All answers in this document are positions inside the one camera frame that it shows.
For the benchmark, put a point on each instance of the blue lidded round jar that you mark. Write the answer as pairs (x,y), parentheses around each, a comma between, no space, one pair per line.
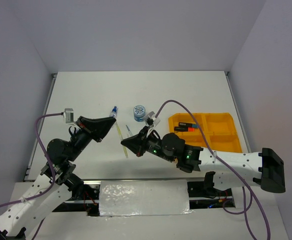
(139,111)

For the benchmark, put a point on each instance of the clear blue spray bottle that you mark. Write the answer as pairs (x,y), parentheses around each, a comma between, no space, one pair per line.
(114,112)

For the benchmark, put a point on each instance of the yellow divided storage tray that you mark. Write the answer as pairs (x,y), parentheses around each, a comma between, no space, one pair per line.
(219,130)

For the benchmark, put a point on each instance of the orange highlighter marker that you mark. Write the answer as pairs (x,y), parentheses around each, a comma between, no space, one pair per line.
(183,129)

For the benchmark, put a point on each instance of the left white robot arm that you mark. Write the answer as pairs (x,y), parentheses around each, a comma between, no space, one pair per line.
(56,182)

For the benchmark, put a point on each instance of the yellow gel pen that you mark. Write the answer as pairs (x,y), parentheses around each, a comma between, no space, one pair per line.
(121,139)

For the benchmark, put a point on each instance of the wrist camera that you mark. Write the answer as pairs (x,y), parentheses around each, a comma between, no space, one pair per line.
(151,121)
(68,116)

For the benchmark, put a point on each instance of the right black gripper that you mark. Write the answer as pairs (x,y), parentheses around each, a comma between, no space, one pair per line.
(136,143)

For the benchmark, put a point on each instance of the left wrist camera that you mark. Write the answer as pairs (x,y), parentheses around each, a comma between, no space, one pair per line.
(68,116)

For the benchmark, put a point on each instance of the silver foil covered plate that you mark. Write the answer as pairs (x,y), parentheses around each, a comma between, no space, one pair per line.
(144,198)

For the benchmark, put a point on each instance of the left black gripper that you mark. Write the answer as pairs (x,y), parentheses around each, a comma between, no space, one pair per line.
(98,127)

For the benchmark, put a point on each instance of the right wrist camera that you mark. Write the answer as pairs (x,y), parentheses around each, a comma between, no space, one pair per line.
(151,121)

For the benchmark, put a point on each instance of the blue highlighter marker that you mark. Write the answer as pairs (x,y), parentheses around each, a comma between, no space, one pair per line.
(187,125)

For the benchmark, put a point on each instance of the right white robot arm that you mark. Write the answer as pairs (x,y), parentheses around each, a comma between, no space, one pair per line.
(223,170)

